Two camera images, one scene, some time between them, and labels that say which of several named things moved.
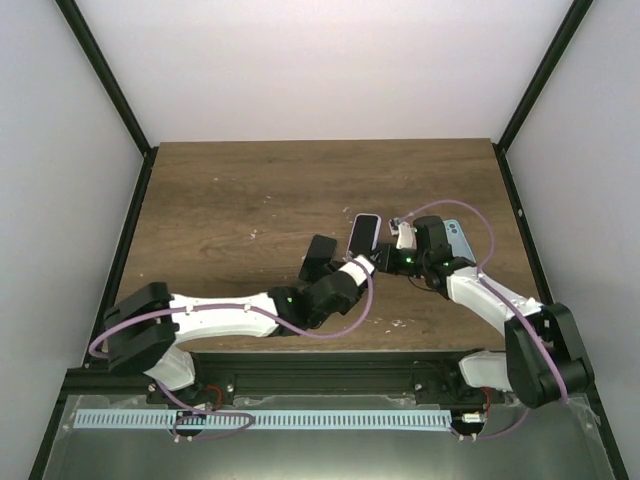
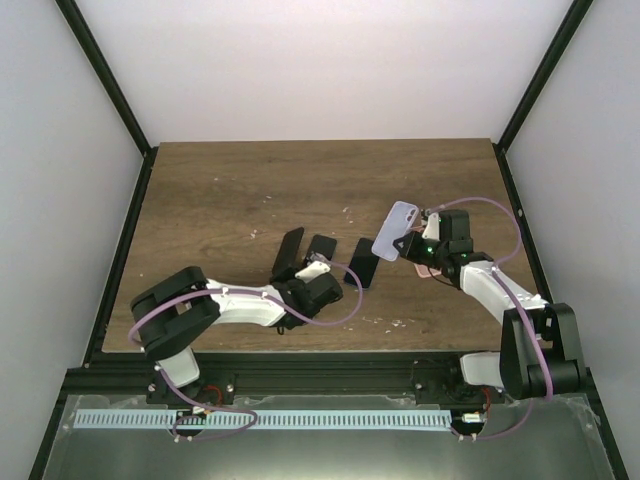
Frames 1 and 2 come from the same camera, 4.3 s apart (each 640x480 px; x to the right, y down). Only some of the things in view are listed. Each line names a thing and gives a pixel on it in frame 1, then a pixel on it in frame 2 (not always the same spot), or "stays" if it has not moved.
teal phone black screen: x=318 y=255 stays
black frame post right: x=573 y=21 stays
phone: x=364 y=235 -> x=398 y=223
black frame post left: x=107 y=76 stays
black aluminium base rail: x=294 y=374 stays
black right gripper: x=386 y=251 -> x=410 y=251
